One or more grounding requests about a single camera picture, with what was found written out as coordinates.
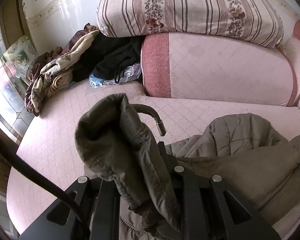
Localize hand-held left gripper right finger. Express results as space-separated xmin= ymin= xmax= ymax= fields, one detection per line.
xmin=157 ymin=141 xmax=282 ymax=240

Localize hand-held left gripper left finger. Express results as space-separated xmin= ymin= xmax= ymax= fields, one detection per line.
xmin=19 ymin=176 xmax=121 ymax=240

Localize olive quilted hooded jacket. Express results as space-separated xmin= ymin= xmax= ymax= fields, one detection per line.
xmin=75 ymin=93 xmax=300 ymax=240

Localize pink quilted sofa bed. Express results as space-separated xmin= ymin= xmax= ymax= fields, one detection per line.
xmin=6 ymin=81 xmax=300 ymax=240

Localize pink quilted bolster cushion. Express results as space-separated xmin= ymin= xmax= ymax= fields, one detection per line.
xmin=141 ymin=32 xmax=297 ymax=107

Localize clear plastic bag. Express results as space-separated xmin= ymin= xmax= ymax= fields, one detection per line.
xmin=89 ymin=64 xmax=142 ymax=88

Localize brown floral blanket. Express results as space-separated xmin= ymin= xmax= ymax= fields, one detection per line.
xmin=25 ymin=23 xmax=100 ymax=117

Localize black garment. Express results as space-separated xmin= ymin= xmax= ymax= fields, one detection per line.
xmin=72 ymin=34 xmax=143 ymax=83

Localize stained glass window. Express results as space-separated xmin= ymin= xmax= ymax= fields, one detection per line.
xmin=0 ymin=17 xmax=34 ymax=143

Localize floral wrapped package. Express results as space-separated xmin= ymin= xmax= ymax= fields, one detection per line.
xmin=1 ymin=35 xmax=39 ymax=83

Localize striped floral large cushion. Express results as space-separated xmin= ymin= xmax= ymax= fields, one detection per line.
xmin=97 ymin=0 xmax=284 ymax=49

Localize thick black cable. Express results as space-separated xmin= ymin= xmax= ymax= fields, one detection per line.
xmin=0 ymin=140 xmax=87 ymax=240

